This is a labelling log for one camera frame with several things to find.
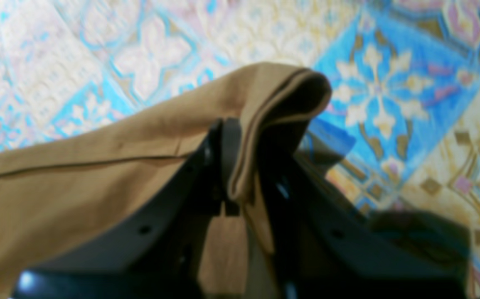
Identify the patterned tablecloth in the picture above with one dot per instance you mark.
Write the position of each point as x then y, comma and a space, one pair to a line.
402, 129

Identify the brown t-shirt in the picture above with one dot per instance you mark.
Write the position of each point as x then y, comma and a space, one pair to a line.
55, 196

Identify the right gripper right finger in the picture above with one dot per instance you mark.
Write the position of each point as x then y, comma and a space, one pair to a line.
325, 249

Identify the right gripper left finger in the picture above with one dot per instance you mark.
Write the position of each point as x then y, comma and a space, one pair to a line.
155, 253

